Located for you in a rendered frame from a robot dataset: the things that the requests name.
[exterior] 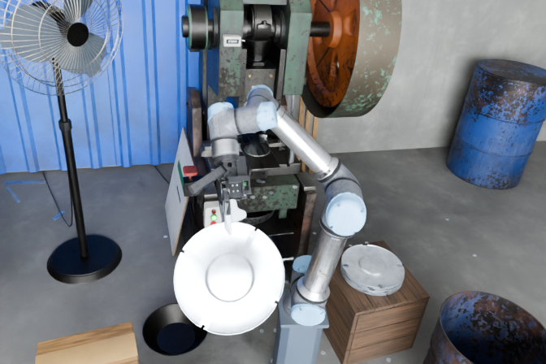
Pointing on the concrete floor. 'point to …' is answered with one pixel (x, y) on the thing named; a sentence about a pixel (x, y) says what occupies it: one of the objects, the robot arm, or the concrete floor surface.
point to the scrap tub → (486, 332)
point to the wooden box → (373, 317)
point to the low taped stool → (92, 347)
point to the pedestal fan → (85, 259)
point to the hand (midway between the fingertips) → (227, 230)
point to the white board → (178, 205)
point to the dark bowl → (171, 331)
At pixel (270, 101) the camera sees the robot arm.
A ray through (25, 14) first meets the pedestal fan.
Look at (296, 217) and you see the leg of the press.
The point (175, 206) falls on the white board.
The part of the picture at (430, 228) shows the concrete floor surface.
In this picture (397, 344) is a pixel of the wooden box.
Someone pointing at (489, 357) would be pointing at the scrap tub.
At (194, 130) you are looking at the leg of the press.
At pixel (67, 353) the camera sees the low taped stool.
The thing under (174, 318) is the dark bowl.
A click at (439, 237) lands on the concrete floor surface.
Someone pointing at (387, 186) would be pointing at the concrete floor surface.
